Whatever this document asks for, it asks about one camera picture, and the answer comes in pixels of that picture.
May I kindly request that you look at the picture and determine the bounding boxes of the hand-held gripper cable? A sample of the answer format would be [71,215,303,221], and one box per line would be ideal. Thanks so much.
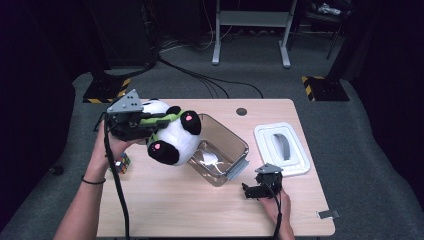
[264,178,284,240]
[102,112,132,240]

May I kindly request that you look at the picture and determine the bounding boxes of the right hand-held gripper cable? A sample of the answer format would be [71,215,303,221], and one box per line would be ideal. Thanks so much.
[264,178,284,240]

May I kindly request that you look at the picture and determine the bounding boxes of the clear brown storage box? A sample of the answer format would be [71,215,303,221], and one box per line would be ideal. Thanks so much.
[186,113,251,188]

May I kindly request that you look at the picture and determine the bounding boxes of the white lid with grey handle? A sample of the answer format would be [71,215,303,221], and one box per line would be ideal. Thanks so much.
[253,121,311,178]

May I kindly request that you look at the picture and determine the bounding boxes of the colourful puzzle cube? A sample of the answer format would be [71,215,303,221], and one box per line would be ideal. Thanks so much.
[109,152,132,175]

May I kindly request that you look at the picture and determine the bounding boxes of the panda plush toy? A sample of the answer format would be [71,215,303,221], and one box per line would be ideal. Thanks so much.
[141,98,203,167]

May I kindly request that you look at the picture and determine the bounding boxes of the black floor cable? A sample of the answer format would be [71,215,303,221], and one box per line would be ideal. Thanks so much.
[156,54,264,99]
[173,68,232,100]

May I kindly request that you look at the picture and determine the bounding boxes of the dark chair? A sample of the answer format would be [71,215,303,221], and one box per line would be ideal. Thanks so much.
[293,0,355,62]

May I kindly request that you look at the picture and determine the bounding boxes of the black yellow striped base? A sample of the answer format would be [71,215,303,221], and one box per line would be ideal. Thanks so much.
[82,77,132,105]
[301,75,351,103]

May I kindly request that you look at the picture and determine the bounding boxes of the grey tape strip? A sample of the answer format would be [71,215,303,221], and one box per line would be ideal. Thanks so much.
[316,209,341,220]

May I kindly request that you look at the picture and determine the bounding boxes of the dark cabinet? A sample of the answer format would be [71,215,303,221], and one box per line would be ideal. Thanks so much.
[83,0,159,69]

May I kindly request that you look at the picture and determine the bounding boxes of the left hand-held gripper cable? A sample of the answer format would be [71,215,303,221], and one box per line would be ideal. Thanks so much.
[102,112,132,240]

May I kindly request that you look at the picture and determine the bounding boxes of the white floor cables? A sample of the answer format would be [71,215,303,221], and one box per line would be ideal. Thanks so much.
[159,28,234,54]

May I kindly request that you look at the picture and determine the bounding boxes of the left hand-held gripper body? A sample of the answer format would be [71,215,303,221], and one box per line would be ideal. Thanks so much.
[105,88,158,142]

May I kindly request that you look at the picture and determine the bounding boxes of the white paper tag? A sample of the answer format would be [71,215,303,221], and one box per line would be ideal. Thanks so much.
[200,150,222,168]

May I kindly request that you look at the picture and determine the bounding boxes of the black wristband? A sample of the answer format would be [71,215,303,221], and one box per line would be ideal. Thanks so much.
[81,175,107,186]

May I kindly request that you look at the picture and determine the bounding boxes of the person's right hand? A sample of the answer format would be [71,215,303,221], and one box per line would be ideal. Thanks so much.
[258,188,292,232]

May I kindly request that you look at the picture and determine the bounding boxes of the person's left hand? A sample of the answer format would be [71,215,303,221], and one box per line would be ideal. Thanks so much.
[86,122,143,184]

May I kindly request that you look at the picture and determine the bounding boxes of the white crumpled cloth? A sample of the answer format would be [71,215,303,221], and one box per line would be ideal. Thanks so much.
[315,2,343,16]

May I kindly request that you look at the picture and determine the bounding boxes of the white metal stand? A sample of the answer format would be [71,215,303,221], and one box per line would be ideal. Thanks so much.
[211,0,300,70]

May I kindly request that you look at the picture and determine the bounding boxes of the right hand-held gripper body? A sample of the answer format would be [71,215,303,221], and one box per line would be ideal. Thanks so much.
[254,162,284,198]

